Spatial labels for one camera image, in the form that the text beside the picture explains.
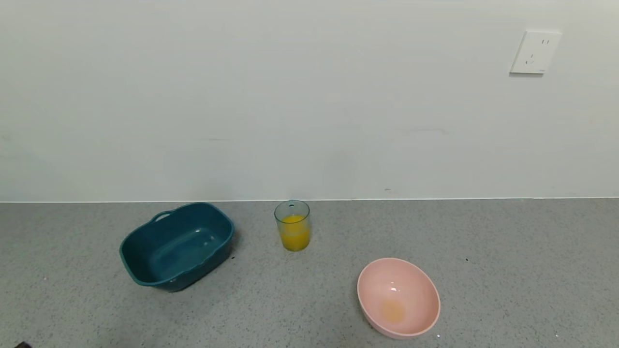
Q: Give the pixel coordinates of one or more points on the clear plastic cup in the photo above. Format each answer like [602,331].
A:
[294,234]

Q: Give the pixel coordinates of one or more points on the pink bowl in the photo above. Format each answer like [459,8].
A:
[399,297]

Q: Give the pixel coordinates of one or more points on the teal plastic basin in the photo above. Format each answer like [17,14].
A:
[184,246]

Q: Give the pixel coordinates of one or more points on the white wall socket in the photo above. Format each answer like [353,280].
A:
[534,53]

